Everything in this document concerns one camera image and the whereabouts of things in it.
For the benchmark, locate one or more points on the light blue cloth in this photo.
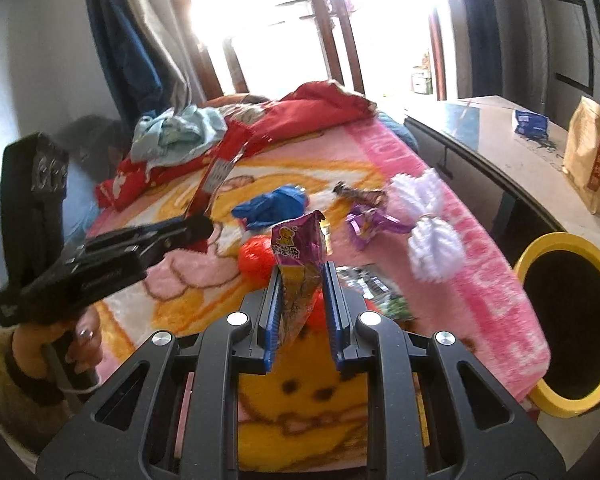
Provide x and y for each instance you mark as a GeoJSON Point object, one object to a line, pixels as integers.
{"type": "Point", "coordinates": [180, 132]}

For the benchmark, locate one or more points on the white yarn bundle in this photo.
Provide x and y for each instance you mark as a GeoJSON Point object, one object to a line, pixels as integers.
{"type": "Point", "coordinates": [435, 245]}

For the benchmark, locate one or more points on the dark blue cushion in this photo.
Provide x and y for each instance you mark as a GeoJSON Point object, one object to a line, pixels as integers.
{"type": "Point", "coordinates": [400, 132]}

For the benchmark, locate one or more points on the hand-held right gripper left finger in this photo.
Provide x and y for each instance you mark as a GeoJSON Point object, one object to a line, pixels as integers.
{"type": "Point", "coordinates": [270, 320]}

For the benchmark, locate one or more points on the brown window frame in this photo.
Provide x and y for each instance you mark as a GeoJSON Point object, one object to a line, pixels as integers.
{"type": "Point", "coordinates": [350, 50]}

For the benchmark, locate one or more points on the glossy coffee table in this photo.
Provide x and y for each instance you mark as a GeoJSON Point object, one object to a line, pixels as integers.
{"type": "Point", "coordinates": [480, 125]}

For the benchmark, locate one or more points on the crumpled blue plastic bag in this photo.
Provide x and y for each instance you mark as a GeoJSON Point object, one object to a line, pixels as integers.
{"type": "Point", "coordinates": [270, 207]}

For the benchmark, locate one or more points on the orange-red snack packet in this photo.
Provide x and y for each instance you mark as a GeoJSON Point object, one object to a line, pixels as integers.
{"type": "Point", "coordinates": [254, 260]}

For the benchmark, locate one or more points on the person's left forearm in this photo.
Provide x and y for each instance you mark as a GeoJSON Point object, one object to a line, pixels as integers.
{"type": "Point", "coordinates": [0, 400]}

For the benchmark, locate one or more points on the brown candy wrapper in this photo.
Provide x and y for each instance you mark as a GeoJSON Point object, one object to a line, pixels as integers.
{"type": "Point", "coordinates": [347, 190]}

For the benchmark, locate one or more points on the red blanket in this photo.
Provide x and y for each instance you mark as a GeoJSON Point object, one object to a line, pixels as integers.
{"type": "Point", "coordinates": [300, 110]}

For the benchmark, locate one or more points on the blue curtain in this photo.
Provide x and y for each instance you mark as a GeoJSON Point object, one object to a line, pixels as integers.
{"type": "Point", "coordinates": [115, 35]}

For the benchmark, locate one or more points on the yellow trash bin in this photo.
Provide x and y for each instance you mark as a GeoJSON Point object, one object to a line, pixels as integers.
{"type": "Point", "coordinates": [570, 310]}

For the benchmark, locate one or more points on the green wrapper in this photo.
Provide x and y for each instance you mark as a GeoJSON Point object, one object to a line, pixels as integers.
{"type": "Point", "coordinates": [395, 307]}

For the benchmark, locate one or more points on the person's left hand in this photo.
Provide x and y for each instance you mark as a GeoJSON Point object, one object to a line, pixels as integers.
{"type": "Point", "coordinates": [27, 347]}

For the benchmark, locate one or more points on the purple snack packet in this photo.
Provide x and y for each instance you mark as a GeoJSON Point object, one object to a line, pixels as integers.
{"type": "Point", "coordinates": [295, 245]}

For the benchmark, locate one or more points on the brown paper bag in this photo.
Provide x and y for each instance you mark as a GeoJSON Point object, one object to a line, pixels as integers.
{"type": "Point", "coordinates": [592, 160]}

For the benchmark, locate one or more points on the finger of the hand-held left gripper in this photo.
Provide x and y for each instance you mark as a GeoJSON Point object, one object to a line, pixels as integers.
{"type": "Point", "coordinates": [180, 235]}

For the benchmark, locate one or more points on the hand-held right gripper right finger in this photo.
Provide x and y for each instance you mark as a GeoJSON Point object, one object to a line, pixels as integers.
{"type": "Point", "coordinates": [332, 320]}

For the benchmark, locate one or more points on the pink printed blanket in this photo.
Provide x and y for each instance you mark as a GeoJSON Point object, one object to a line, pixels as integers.
{"type": "Point", "coordinates": [455, 310]}

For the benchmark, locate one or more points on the blue packet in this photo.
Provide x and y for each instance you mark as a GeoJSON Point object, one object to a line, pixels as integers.
{"type": "Point", "coordinates": [530, 124]}

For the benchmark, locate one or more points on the floral patterned pillow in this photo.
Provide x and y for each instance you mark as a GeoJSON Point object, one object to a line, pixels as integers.
{"type": "Point", "coordinates": [235, 105]}

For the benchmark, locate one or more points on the dark curtain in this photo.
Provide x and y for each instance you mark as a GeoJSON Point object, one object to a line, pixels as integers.
{"type": "Point", "coordinates": [475, 35]}

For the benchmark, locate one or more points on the purple wrapper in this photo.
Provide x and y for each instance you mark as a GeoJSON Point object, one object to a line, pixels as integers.
{"type": "Point", "coordinates": [365, 222]}

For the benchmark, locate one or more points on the white jar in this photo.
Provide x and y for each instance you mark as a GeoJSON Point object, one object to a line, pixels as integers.
{"type": "Point", "coordinates": [420, 82]}

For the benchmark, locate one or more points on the long red snack wrapper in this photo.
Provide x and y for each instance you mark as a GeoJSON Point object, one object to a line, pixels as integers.
{"type": "Point", "coordinates": [230, 152]}

